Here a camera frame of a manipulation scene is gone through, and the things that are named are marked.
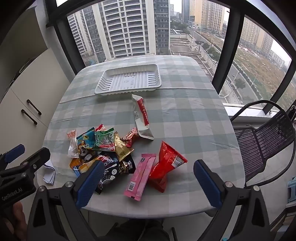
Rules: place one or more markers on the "red-brown twisted candy wrapper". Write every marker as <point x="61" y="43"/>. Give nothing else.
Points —
<point x="130" y="136"/>

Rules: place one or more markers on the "person's left hand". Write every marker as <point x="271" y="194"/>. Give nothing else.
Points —
<point x="19" y="213"/>

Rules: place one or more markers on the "small white orange-topped packet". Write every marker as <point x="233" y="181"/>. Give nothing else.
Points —
<point x="72" y="144"/>

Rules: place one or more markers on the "folded white paper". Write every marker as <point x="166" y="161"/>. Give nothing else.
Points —
<point x="49" y="173"/>

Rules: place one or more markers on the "black window frame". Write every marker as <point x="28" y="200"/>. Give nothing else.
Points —
<point x="227" y="51"/>

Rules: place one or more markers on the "green snack packet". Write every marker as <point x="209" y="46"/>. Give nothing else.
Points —
<point x="104" y="140"/>

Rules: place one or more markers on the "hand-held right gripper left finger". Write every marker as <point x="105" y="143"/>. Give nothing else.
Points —
<point x="90" y="183"/>

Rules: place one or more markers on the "blue panda snack packet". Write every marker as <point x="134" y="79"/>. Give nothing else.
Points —
<point x="86" y="144"/>

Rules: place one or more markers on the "orange snack bar packet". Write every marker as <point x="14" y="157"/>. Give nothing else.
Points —
<point x="79" y="165"/>

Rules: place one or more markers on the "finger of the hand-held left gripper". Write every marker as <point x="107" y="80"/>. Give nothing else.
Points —
<point x="14" y="153"/>
<point x="34" y="161"/>

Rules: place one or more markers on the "dark brown snack packet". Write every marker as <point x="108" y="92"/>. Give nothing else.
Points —
<point x="127" y="164"/>

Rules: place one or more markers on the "light blue stool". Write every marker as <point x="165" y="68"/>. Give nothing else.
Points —
<point x="291" y="188"/>

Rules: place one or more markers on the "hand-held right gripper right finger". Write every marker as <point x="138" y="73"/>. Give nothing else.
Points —
<point x="207" y="183"/>

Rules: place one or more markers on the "black cookie packet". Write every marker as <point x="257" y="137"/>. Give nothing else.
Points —
<point x="109" y="171"/>

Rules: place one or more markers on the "person's dark trousers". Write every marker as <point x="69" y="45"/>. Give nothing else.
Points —
<point x="138" y="231"/>

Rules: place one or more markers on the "gold snack packet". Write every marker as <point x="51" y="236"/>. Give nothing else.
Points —
<point x="122" y="148"/>

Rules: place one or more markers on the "white plastic tray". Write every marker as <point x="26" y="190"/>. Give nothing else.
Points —
<point x="129" y="80"/>

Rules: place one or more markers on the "white cabinet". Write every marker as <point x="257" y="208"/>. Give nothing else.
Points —
<point x="34" y="76"/>

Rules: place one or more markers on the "pink snack bar packet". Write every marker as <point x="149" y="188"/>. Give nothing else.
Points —
<point x="140" y="178"/>

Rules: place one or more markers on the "red white candy packet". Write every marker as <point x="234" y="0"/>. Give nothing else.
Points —
<point x="100" y="128"/>

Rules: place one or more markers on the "white high-rise building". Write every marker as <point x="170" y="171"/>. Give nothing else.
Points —
<point x="129" y="27"/>

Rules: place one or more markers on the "black mesh chair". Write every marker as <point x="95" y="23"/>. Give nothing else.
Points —
<point x="261" y="143"/>

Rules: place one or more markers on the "long white red-striped snack packet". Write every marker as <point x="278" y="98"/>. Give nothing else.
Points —
<point x="141" y="113"/>

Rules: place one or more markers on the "red snack bag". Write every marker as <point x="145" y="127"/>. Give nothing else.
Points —
<point x="165" y="166"/>

